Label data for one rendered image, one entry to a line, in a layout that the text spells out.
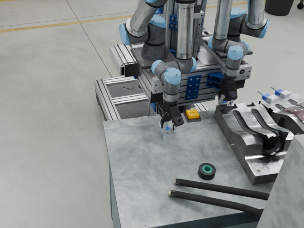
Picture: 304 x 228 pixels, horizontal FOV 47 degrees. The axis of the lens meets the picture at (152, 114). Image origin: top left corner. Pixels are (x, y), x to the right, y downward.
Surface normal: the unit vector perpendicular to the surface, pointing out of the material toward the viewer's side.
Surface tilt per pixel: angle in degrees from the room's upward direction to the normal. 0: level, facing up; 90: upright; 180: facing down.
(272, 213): 90
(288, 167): 90
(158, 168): 0
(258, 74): 0
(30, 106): 0
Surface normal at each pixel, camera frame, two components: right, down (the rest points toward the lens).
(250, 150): 0.22, 0.53
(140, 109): 0.05, -0.79
